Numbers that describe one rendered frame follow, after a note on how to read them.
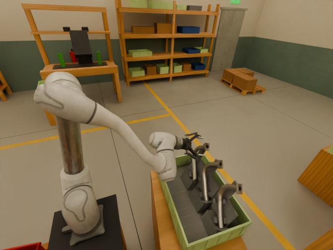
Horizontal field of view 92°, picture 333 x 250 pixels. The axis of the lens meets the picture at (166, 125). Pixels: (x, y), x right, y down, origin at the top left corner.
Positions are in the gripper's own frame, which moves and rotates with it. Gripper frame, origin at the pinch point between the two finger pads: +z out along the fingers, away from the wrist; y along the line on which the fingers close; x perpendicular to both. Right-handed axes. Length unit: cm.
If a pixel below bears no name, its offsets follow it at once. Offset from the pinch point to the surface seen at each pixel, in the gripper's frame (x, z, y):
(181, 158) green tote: 27.6, 1.8, -8.1
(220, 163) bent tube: -12.8, 2.9, -11.6
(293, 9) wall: 63, 466, 503
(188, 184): 16.0, 0.3, -27.5
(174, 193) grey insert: 20.7, -8.9, -34.2
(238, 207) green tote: -13.5, 17.5, -38.0
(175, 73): 321, 186, 295
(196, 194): 5.7, -0.5, -32.6
